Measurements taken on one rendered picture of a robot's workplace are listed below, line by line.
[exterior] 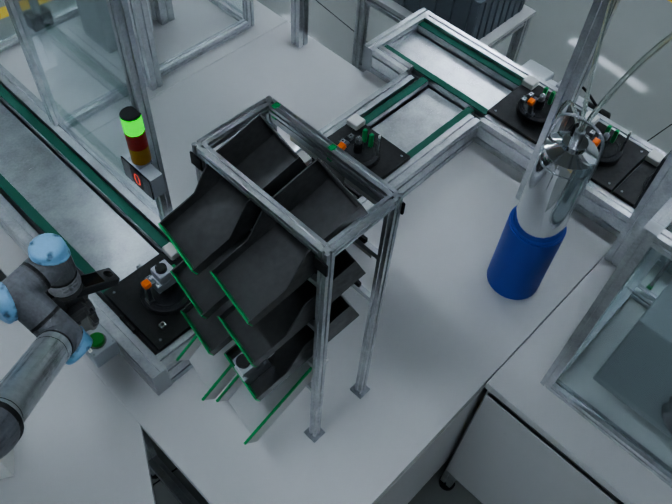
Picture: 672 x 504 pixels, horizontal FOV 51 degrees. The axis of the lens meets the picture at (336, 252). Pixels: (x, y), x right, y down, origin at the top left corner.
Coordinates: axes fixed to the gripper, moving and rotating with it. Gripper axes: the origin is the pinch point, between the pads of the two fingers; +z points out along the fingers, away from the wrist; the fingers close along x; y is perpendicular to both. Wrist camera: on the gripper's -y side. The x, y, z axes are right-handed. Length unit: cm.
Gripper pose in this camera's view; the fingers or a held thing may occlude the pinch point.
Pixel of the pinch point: (93, 324)
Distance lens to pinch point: 185.3
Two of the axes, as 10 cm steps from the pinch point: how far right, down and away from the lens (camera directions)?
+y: -7.0, 5.6, -4.5
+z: -0.5, 5.8, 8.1
